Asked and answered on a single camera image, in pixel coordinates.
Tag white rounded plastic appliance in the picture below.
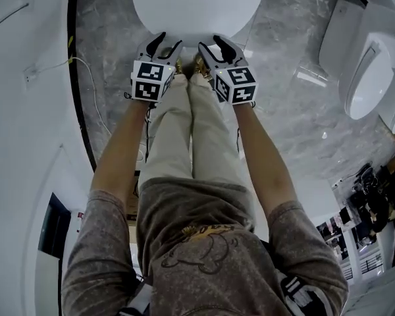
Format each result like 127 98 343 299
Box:
131 0 268 45

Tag person's right yellow shoe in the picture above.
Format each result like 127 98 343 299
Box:
192 52 212 79

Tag white toilet with tank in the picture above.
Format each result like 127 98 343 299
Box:
318 0 395 121

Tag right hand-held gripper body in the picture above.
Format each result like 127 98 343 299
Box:
210 63 259 106

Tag grey printed t-shirt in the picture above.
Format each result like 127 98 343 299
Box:
61 177 350 316

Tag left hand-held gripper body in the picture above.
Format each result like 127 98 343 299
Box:
130 56 176 103

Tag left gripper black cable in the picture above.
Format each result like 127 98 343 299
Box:
144 105 151 165

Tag dark framed window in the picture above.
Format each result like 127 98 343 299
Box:
37 192 72 260

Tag person's left forearm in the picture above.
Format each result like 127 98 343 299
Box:
90 98 153 211

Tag person's left yellow shoe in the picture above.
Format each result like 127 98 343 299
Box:
173 56 186 76

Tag person's right forearm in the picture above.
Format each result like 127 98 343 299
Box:
231 101 299 217

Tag thin grey wall conduit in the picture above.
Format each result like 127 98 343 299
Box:
0 1 31 35

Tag white wall cable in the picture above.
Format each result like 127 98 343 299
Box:
22 56 113 137

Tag beige trousers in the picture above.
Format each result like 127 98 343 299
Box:
138 72 248 191

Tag cluttered equipment shelves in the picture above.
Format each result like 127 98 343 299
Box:
315 149 395 282

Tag left grey harness strap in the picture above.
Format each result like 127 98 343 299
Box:
117 274 153 316

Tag person's yellow shoe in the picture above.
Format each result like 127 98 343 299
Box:
173 56 186 76
192 52 212 79

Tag grey harness strap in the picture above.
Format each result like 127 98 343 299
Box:
277 271 334 316
117 274 153 316

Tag white toilet bowl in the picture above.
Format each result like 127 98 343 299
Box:
217 14 261 46

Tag right grey harness strap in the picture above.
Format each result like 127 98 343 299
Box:
277 271 334 316

